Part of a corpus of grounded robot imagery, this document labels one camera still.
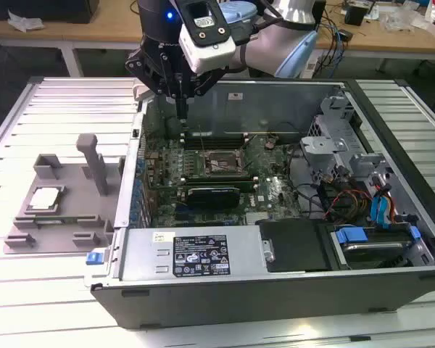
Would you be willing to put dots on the silver chipset heatsink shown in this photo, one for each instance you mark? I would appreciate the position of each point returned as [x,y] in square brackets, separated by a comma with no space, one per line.
[257,217]

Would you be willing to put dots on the silver CPU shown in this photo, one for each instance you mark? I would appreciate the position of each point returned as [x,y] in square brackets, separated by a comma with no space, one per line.
[45,198]

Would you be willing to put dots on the crumpled white paper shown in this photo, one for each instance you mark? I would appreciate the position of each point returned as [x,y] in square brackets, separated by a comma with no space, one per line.
[25,22]

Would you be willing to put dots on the hard disk in blue carrier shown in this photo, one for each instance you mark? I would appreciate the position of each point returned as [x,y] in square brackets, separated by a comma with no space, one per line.
[351,235]

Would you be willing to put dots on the small white case sticker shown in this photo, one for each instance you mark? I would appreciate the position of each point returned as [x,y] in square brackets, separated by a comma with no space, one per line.
[235,95]

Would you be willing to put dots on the black plastic shroud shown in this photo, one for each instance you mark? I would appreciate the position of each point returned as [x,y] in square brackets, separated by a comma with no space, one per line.
[297,246]

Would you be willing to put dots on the large black box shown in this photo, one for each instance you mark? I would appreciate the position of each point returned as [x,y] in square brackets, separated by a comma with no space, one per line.
[40,9]

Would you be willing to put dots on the black graphics card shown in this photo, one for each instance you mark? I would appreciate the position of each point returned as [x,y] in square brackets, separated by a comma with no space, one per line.
[214,198]

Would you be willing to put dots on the clear plastic bags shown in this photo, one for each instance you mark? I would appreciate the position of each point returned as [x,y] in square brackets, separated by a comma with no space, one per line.
[402,16]

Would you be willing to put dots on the silver power supply unit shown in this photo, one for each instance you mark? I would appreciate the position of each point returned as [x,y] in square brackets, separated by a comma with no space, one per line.
[145,253]

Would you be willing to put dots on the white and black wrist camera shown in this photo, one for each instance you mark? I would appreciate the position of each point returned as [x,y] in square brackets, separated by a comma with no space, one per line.
[210,54]

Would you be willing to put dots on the grey parts rack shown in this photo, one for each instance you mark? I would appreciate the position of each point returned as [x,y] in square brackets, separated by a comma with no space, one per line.
[72,203]

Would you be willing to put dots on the black RAM slot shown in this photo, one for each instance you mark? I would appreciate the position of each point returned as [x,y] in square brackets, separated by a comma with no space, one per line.
[224,133]
[224,142]
[224,146]
[224,137]

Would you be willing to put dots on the green RAM stick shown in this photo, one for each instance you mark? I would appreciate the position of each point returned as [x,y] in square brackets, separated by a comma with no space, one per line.
[221,181]

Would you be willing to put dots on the small black adapter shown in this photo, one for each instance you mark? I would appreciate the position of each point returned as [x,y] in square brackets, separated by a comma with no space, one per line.
[345,35]

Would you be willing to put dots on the black open PC case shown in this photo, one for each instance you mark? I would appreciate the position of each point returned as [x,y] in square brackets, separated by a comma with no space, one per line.
[239,304]

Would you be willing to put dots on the grey case corner latch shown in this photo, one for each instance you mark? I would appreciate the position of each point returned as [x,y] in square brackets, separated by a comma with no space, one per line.
[139,92]

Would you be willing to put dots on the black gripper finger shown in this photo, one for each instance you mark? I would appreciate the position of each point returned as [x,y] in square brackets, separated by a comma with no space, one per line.
[206,83]
[145,72]

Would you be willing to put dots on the wooden desk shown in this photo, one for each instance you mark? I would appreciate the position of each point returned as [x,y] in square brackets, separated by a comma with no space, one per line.
[105,29]

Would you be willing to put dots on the CPU socket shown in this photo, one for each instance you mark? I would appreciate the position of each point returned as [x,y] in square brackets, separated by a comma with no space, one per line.
[221,163]

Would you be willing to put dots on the green motherboard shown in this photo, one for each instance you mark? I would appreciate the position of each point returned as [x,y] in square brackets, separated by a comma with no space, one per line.
[275,166]

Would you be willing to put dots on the round coin battery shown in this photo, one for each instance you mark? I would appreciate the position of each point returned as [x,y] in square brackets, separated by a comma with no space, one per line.
[270,142]

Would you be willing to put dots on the black desktop tower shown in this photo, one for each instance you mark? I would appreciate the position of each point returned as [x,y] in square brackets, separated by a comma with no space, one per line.
[322,12]

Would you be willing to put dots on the silver disk bay bracket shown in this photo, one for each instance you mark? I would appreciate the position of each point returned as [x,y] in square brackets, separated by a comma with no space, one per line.
[322,145]

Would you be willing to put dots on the small black box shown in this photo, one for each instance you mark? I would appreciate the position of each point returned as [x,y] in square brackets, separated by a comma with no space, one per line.
[355,16]

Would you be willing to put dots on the blue case latch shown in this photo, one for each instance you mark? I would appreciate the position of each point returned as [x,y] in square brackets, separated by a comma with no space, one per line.
[94,258]

